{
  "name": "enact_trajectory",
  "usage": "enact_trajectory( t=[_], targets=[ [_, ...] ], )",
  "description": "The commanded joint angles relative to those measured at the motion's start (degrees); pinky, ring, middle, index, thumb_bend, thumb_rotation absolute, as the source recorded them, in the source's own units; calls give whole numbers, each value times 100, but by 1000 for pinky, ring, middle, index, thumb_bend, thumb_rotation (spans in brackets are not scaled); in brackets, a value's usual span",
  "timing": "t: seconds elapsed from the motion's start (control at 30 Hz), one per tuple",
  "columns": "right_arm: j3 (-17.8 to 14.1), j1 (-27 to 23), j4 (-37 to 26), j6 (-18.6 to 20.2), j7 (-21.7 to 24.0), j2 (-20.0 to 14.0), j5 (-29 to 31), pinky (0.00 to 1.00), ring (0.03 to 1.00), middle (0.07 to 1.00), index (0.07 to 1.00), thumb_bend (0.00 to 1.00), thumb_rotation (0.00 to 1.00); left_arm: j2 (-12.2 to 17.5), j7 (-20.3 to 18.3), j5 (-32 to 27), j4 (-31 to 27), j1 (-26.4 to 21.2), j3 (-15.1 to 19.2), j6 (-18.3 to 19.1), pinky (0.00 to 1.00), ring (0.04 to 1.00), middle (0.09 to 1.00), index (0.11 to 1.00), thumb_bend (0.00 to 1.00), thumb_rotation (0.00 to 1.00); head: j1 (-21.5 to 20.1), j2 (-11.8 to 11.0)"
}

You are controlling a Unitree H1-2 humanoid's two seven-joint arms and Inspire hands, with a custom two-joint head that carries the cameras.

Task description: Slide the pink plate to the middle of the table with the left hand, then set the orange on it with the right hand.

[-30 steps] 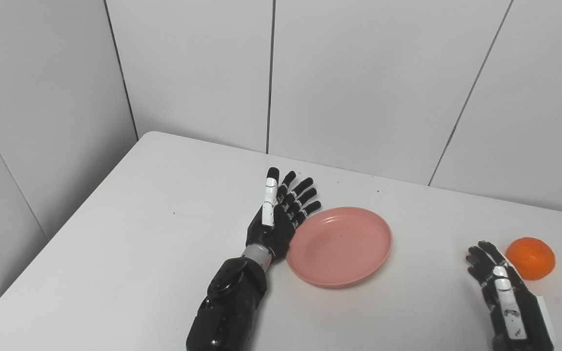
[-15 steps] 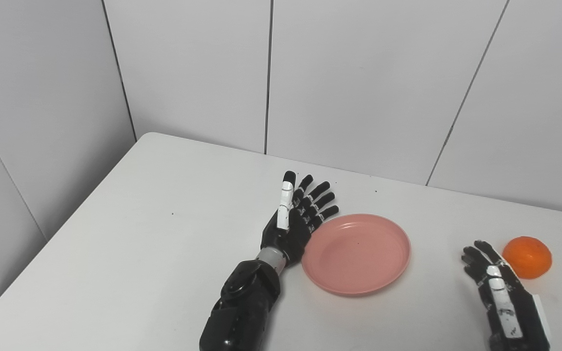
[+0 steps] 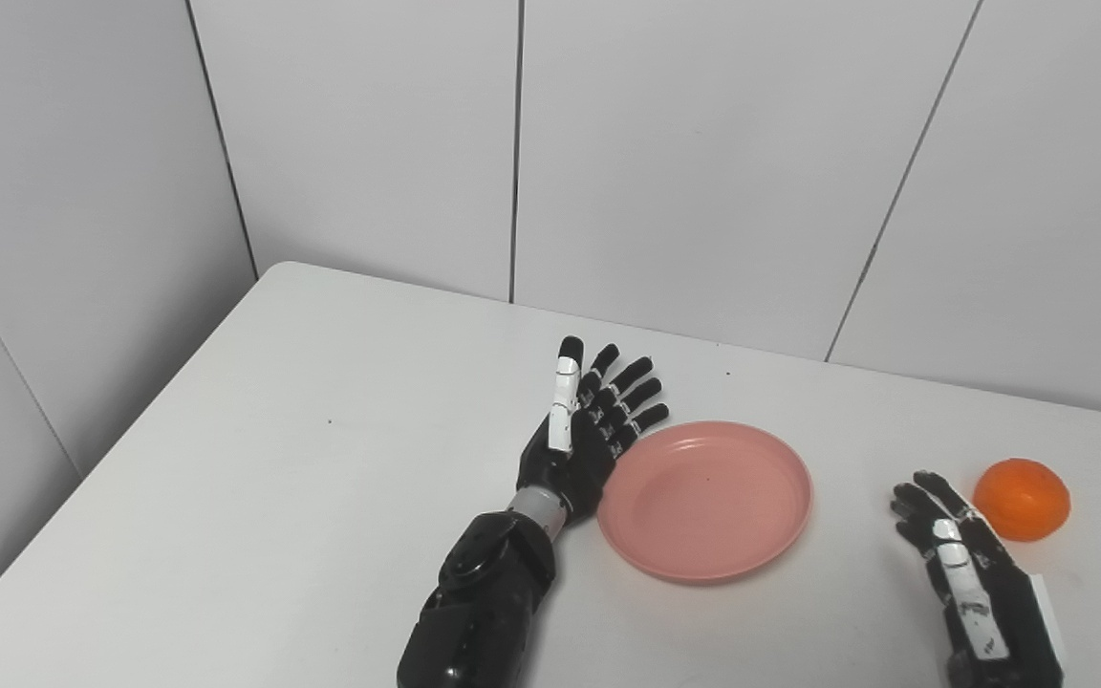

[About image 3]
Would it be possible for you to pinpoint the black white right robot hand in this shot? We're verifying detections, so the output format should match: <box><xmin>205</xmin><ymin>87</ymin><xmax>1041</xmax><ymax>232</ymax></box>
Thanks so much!
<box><xmin>890</xmin><ymin>470</ymin><xmax>1068</xmax><ymax>688</ymax></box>

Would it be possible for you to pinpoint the pink round plate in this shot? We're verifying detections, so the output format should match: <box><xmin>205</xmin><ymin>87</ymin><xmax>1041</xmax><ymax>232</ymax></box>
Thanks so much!
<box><xmin>596</xmin><ymin>421</ymin><xmax>813</xmax><ymax>585</ymax></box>

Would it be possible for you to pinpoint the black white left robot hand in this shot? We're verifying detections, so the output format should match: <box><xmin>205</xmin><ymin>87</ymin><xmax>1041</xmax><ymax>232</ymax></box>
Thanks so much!
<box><xmin>516</xmin><ymin>335</ymin><xmax>671</xmax><ymax>522</ymax></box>

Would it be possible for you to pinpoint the orange fruit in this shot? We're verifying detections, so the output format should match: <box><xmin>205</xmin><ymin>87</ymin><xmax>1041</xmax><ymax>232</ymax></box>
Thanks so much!
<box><xmin>973</xmin><ymin>458</ymin><xmax>1072</xmax><ymax>543</ymax></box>

